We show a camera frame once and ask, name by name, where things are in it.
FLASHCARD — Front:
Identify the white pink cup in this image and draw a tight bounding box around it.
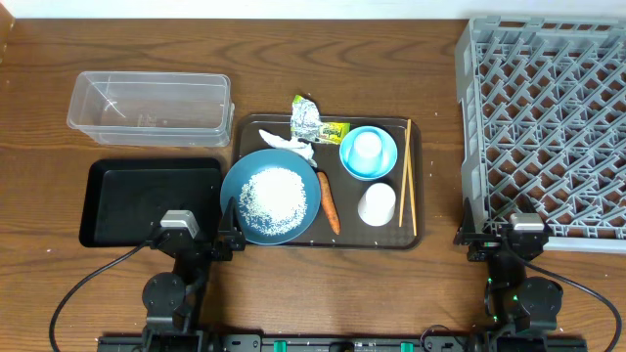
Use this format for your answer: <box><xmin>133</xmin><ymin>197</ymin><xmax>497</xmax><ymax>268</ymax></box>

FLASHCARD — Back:
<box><xmin>357</xmin><ymin>183</ymin><xmax>396</xmax><ymax>227</ymax></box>

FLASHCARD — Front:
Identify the orange carrot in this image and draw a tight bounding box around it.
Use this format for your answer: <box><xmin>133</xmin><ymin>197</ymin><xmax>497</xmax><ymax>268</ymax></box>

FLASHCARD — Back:
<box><xmin>317</xmin><ymin>171</ymin><xmax>340</xmax><ymax>236</ymax></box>

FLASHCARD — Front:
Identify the light blue bowl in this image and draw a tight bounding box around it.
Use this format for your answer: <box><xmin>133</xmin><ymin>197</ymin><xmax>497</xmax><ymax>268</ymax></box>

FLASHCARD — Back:
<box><xmin>339</xmin><ymin>126</ymin><xmax>398</xmax><ymax>181</ymax></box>

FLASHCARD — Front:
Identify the wooden chopstick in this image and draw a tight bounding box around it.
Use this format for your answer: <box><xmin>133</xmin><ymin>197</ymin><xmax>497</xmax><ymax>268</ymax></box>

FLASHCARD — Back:
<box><xmin>406</xmin><ymin>142</ymin><xmax>418</xmax><ymax>237</ymax></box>
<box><xmin>398</xmin><ymin>119</ymin><xmax>412</xmax><ymax>227</ymax></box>

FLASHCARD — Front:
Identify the light blue cup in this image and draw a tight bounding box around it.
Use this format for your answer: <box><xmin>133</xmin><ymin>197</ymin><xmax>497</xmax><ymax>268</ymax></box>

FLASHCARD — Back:
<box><xmin>350</xmin><ymin>131</ymin><xmax>382</xmax><ymax>171</ymax></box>

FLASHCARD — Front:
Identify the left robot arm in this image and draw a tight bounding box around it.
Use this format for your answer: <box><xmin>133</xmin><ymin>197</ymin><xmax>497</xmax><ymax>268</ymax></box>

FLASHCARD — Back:
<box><xmin>141</xmin><ymin>198</ymin><xmax>246</xmax><ymax>351</ymax></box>

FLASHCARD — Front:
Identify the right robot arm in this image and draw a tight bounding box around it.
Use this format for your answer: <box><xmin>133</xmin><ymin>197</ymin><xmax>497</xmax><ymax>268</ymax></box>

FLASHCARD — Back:
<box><xmin>453</xmin><ymin>199</ymin><xmax>563</xmax><ymax>351</ymax></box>

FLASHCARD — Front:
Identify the grey dishwasher rack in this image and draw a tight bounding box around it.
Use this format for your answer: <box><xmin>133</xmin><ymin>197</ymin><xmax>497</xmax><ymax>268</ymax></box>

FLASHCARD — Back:
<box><xmin>455</xmin><ymin>16</ymin><xmax>625</xmax><ymax>253</ymax></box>

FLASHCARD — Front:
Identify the pile of white rice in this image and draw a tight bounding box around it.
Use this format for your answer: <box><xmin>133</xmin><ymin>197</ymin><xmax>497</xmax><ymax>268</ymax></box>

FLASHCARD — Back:
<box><xmin>239</xmin><ymin>167</ymin><xmax>307</xmax><ymax>237</ymax></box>

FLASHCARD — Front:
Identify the dark blue plate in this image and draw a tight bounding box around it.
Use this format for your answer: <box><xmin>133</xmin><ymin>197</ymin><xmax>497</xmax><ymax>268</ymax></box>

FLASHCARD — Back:
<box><xmin>220</xmin><ymin>150</ymin><xmax>321</xmax><ymax>245</ymax></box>

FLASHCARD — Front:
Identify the crumpled white tissue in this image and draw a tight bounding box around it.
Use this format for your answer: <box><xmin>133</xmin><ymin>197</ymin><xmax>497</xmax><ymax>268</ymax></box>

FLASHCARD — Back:
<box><xmin>259</xmin><ymin>130</ymin><xmax>318</xmax><ymax>167</ymax></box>

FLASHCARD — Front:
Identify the black plastic tray bin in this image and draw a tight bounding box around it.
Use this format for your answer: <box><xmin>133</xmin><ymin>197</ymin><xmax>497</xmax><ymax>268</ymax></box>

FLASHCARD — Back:
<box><xmin>79</xmin><ymin>157</ymin><xmax>222</xmax><ymax>247</ymax></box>

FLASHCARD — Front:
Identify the brown serving tray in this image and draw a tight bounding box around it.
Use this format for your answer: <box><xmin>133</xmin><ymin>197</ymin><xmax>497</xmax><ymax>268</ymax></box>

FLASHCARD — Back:
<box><xmin>232</xmin><ymin>113</ymin><xmax>425</xmax><ymax>251</ymax></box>

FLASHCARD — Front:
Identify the crumpled foil wrapper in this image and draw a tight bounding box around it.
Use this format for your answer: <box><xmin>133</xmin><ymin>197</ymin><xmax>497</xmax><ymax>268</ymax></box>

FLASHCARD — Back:
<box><xmin>291</xmin><ymin>95</ymin><xmax>323</xmax><ymax>143</ymax></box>

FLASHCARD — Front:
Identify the yellow green snack packet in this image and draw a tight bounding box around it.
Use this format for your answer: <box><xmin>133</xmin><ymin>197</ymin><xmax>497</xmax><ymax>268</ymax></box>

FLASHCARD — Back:
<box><xmin>317</xmin><ymin>122</ymin><xmax>350</xmax><ymax>145</ymax></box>

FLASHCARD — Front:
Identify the clear plastic bin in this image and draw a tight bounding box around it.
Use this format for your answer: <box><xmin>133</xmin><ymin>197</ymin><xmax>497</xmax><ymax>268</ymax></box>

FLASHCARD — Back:
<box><xmin>67</xmin><ymin>71</ymin><xmax>235</xmax><ymax>147</ymax></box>

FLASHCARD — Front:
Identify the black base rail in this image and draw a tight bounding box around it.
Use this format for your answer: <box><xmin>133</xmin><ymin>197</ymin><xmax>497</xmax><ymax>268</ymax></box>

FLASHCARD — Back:
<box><xmin>96</xmin><ymin>332</ymin><xmax>588</xmax><ymax>352</ymax></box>

